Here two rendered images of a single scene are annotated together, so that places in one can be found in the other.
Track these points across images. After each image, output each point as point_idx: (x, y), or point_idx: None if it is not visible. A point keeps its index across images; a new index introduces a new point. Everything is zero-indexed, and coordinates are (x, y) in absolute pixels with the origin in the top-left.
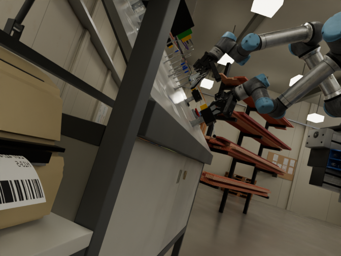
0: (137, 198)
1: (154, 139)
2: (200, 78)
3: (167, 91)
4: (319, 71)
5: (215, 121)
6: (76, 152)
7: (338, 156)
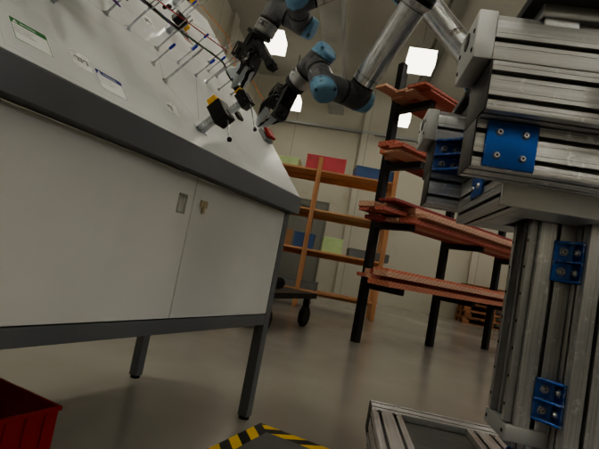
0: (50, 191)
1: (21, 98)
2: (245, 70)
3: (106, 68)
4: (397, 18)
5: (230, 118)
6: None
7: (450, 150)
